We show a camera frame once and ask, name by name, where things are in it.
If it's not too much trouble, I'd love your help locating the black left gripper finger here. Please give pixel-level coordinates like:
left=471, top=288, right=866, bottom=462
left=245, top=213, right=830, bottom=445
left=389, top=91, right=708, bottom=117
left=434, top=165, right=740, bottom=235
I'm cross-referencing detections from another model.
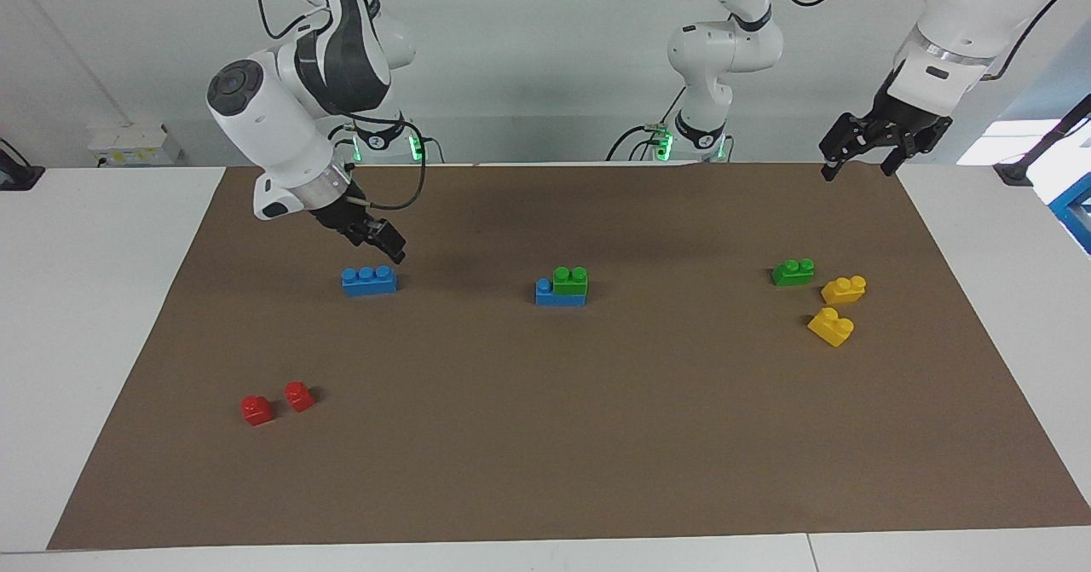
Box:
left=881, top=120, right=954, bottom=176
left=820, top=113, right=883, bottom=182

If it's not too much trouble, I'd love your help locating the blue three-stud toy brick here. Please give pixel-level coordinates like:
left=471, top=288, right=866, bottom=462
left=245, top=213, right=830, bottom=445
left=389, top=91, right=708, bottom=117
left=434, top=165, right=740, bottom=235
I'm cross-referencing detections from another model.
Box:
left=341, top=265, right=399, bottom=297
left=535, top=278, right=587, bottom=307

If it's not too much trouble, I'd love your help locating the yellow two-stud toy brick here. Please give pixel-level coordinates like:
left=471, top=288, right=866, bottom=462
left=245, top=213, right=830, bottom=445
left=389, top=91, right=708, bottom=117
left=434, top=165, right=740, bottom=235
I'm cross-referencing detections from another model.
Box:
left=806, top=307, right=856, bottom=349
left=821, top=275, right=868, bottom=305

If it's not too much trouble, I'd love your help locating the brown table mat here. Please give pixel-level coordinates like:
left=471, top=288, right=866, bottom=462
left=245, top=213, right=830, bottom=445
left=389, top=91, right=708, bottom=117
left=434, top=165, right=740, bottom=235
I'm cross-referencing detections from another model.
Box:
left=47, top=163, right=1091, bottom=552

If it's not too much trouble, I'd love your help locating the black table clamp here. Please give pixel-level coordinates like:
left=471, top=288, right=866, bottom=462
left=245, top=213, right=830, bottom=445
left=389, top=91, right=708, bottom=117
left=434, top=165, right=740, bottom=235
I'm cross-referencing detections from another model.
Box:
left=0, top=139, right=45, bottom=191

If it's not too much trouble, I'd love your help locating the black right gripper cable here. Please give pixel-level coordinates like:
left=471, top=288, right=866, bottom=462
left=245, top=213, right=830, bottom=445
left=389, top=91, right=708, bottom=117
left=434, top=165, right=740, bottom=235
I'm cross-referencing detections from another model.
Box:
left=252, top=0, right=427, bottom=211

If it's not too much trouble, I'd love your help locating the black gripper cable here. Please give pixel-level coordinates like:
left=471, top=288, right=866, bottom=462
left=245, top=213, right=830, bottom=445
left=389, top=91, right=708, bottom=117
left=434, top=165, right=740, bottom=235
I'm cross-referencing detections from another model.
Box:
left=252, top=0, right=427, bottom=211
left=771, top=0, right=1088, bottom=83

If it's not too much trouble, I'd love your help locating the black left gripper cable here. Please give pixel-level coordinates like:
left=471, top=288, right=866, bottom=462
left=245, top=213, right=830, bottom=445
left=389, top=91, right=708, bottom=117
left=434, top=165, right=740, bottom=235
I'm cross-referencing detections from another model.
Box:
left=771, top=0, right=1088, bottom=83

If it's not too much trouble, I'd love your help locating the blue metal frame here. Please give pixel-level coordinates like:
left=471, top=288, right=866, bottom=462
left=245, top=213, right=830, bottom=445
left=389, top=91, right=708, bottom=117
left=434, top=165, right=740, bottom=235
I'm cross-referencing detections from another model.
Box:
left=1048, top=171, right=1091, bottom=254

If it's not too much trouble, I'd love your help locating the black left base cable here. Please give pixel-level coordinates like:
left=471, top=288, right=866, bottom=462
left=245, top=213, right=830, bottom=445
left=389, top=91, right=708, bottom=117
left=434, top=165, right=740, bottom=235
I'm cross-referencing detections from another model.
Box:
left=606, top=84, right=685, bottom=162

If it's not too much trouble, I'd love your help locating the white wall socket box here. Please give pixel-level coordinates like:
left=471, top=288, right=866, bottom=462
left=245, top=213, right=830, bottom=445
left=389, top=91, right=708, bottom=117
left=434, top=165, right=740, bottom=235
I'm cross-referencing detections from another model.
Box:
left=88, top=124, right=182, bottom=166

